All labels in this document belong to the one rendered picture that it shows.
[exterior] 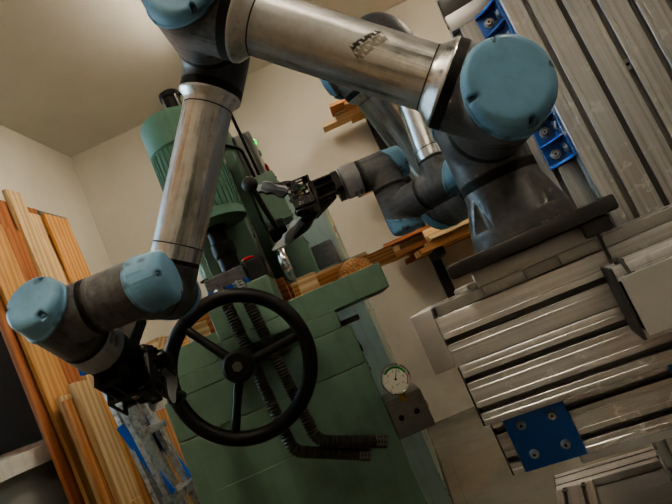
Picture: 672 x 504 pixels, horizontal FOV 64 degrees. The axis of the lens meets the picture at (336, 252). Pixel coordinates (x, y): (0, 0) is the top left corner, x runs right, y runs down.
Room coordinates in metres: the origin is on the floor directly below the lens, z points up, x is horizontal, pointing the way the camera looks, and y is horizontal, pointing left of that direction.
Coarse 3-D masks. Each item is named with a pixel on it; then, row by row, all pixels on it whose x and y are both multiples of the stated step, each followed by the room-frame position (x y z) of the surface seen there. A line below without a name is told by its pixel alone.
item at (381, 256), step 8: (384, 248) 1.35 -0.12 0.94; (392, 248) 1.36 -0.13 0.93; (368, 256) 1.35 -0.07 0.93; (376, 256) 1.35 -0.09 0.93; (384, 256) 1.35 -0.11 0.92; (392, 256) 1.36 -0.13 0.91; (384, 264) 1.35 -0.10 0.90; (328, 272) 1.35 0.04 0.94; (336, 272) 1.35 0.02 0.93; (320, 280) 1.35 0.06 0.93; (328, 280) 1.35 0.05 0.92; (296, 288) 1.35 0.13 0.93; (296, 296) 1.35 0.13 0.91; (184, 344) 1.34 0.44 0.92
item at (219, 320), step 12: (264, 276) 1.10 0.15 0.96; (264, 288) 1.10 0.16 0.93; (276, 288) 1.17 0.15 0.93; (216, 312) 1.09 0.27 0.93; (240, 312) 1.09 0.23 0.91; (264, 312) 1.09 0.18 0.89; (216, 324) 1.09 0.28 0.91; (228, 324) 1.09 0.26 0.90; (252, 324) 1.09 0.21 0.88; (228, 336) 1.09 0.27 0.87
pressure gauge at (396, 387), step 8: (384, 368) 1.13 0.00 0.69; (392, 368) 1.13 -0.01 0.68; (400, 368) 1.13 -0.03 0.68; (384, 376) 1.13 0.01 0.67; (392, 376) 1.13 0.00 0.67; (400, 376) 1.13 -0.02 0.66; (408, 376) 1.13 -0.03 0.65; (384, 384) 1.13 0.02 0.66; (392, 384) 1.13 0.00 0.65; (400, 384) 1.13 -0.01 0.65; (408, 384) 1.13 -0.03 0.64; (392, 392) 1.13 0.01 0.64; (400, 392) 1.13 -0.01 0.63; (400, 400) 1.16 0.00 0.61
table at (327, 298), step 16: (368, 272) 1.20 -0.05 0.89; (320, 288) 1.19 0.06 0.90; (336, 288) 1.19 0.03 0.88; (352, 288) 1.20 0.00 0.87; (368, 288) 1.20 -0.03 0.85; (384, 288) 1.20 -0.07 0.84; (304, 304) 1.19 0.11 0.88; (320, 304) 1.19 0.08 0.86; (336, 304) 1.19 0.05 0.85; (352, 304) 1.33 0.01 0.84; (272, 320) 1.10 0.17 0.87; (304, 320) 1.19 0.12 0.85; (208, 336) 1.18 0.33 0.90; (256, 336) 1.09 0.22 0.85; (272, 336) 1.14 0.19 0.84; (192, 352) 1.18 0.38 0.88; (208, 352) 1.18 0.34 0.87; (192, 368) 1.18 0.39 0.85
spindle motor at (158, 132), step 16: (160, 112) 1.27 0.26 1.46; (176, 112) 1.27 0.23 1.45; (144, 128) 1.29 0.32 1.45; (160, 128) 1.27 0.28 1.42; (176, 128) 1.27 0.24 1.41; (144, 144) 1.32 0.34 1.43; (160, 144) 1.27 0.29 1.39; (160, 160) 1.28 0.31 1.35; (160, 176) 1.30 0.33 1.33; (224, 176) 1.32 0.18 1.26; (224, 192) 1.29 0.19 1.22; (224, 208) 1.28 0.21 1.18; (240, 208) 1.32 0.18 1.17
